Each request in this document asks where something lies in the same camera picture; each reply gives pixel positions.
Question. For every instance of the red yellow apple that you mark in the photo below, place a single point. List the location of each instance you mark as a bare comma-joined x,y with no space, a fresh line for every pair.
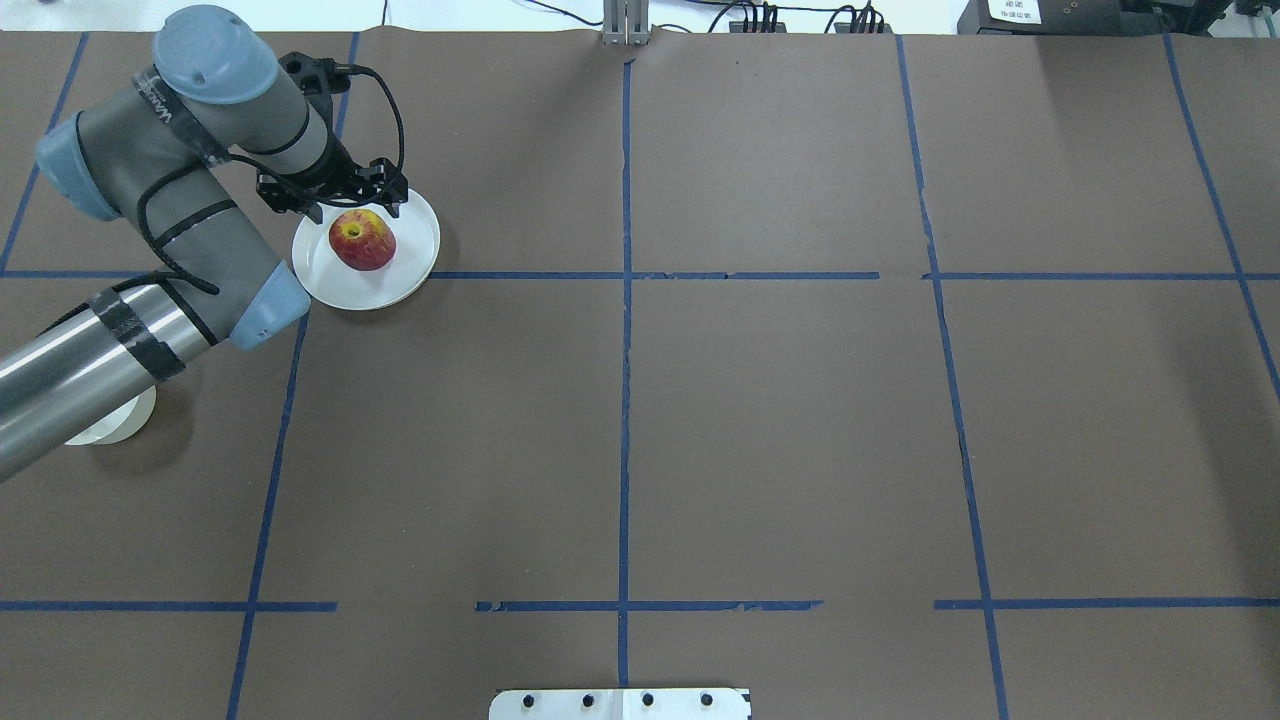
362,240

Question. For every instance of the aluminium frame post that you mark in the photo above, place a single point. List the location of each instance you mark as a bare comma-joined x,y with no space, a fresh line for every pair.
626,23

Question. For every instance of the white plate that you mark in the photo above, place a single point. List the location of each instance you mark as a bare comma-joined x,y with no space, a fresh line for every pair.
333,283

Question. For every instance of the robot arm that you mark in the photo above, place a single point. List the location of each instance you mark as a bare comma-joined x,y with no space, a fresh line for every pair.
214,92

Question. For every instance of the white bowl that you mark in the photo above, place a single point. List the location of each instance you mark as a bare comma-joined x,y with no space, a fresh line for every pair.
120,424

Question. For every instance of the black computer box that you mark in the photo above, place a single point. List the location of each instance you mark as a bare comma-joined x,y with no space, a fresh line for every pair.
1088,18

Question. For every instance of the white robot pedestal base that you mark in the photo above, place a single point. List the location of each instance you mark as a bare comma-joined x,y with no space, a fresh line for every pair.
623,703

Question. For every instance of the far black connector strip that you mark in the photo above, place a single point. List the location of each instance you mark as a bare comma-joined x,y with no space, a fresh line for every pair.
757,19

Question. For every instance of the near black connector strip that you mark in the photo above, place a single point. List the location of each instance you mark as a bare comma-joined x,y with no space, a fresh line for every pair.
864,19

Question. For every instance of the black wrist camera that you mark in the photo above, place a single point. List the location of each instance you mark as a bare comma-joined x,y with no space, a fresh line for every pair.
316,77

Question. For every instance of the black connector strip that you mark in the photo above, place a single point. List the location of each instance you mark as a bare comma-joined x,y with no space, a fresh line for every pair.
757,19
864,19

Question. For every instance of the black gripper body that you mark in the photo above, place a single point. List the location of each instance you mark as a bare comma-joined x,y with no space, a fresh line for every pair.
343,168

